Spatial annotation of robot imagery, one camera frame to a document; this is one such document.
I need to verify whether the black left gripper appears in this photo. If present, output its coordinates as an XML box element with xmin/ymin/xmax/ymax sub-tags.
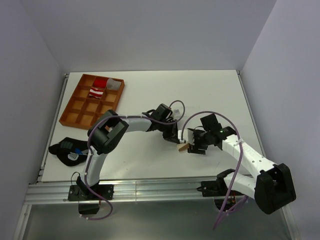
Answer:
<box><xmin>157</xmin><ymin>120</ymin><xmax>181</xmax><ymax>146</ymax></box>

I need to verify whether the brown beige striped sock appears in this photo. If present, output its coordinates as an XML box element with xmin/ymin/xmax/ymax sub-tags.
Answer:
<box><xmin>176</xmin><ymin>143</ymin><xmax>190</xmax><ymax>153</ymax></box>

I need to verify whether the red white striped sock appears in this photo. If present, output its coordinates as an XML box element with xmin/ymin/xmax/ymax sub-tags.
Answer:
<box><xmin>88</xmin><ymin>87</ymin><xmax>104</xmax><ymax>99</ymax></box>

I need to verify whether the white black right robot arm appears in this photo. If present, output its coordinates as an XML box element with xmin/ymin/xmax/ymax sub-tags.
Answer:
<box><xmin>178</xmin><ymin>114</ymin><xmax>297</xmax><ymax>215</ymax></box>

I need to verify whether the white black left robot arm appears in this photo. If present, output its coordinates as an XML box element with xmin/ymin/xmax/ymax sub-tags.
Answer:
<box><xmin>76</xmin><ymin>103</ymin><xmax>180</xmax><ymax>200</ymax></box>

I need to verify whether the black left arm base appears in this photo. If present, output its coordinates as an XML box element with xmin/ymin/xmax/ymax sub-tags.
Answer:
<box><xmin>67</xmin><ymin>184</ymin><xmax>114</xmax><ymax>215</ymax></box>

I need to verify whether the rolled grey sock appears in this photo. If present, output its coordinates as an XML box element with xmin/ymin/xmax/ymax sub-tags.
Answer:
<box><xmin>106</xmin><ymin>78</ymin><xmax>122</xmax><ymax>91</ymax></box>

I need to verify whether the rolled red sock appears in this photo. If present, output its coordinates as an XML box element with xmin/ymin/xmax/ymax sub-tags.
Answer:
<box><xmin>92</xmin><ymin>78</ymin><xmax>107</xmax><ymax>89</ymax></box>

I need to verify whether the brown wooden compartment tray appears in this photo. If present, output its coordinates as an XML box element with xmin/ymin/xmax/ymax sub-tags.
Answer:
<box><xmin>59</xmin><ymin>74</ymin><xmax>125</xmax><ymax>130</ymax></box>

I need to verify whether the black patterned sock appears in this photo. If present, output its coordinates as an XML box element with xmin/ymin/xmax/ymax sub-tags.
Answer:
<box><xmin>48</xmin><ymin>137</ymin><xmax>89</xmax><ymax>167</ymax></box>

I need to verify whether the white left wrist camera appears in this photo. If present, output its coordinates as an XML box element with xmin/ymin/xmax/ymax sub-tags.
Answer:
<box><xmin>173</xmin><ymin>109</ymin><xmax>180</xmax><ymax>115</ymax></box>

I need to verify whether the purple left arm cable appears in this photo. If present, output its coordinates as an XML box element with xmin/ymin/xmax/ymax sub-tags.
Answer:
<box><xmin>84</xmin><ymin>100</ymin><xmax>185</xmax><ymax>221</ymax></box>

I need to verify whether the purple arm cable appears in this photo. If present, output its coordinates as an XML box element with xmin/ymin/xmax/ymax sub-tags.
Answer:
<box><xmin>181</xmin><ymin>111</ymin><xmax>251</xmax><ymax>230</ymax></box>
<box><xmin>84</xmin><ymin>100</ymin><xmax>185</xmax><ymax>221</ymax></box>

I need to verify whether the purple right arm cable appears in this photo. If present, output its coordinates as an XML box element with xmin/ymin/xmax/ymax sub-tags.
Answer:
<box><xmin>181</xmin><ymin>111</ymin><xmax>251</xmax><ymax>230</ymax></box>

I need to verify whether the aluminium front rail frame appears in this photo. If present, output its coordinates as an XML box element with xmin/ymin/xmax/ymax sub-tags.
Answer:
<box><xmin>23</xmin><ymin>177</ymin><xmax>216</xmax><ymax>205</ymax></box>

